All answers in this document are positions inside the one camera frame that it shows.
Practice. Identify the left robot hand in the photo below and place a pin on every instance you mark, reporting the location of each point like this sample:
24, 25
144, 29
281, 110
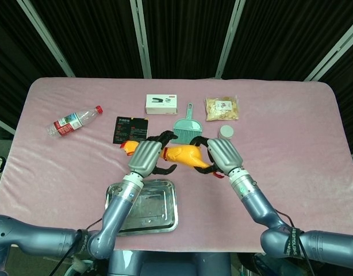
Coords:
145, 156

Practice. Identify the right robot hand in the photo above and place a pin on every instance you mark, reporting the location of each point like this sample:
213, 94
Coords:
225, 155

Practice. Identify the yellow rubber chicken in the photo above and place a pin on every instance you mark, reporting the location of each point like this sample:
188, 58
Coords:
188, 155

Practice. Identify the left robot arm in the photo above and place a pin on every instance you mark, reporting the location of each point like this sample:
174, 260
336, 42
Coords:
58, 238

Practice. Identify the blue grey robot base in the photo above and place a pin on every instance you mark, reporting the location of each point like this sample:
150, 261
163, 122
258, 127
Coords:
170, 264

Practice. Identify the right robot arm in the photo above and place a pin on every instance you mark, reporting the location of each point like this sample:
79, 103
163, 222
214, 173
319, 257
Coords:
323, 244

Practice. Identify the teal hand brush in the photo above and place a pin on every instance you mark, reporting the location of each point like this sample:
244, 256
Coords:
188, 126

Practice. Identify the stainless steel tray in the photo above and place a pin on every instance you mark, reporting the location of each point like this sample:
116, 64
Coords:
159, 207

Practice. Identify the small white jar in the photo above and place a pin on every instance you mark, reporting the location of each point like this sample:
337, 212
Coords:
226, 130

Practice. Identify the black printed card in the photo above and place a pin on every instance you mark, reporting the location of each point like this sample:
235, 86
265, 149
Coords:
130, 129

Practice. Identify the clear bag of snacks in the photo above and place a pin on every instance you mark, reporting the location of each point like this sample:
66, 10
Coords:
222, 109

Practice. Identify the white stapler box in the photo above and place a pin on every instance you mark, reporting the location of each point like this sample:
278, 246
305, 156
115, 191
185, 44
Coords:
161, 104

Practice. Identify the pink tablecloth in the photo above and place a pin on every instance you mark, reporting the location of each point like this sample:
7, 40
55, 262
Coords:
280, 129

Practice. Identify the clear plastic water bottle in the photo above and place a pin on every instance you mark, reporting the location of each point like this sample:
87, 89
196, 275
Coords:
70, 122

